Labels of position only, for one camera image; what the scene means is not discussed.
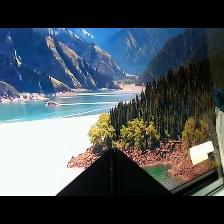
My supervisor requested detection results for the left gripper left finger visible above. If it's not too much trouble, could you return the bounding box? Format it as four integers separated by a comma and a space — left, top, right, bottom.
55, 148, 114, 197

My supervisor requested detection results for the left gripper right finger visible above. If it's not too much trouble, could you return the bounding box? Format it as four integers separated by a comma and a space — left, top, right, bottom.
113, 148, 174, 197

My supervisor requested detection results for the silver frame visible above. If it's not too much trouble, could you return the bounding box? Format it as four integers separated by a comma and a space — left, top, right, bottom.
191, 176, 224, 197

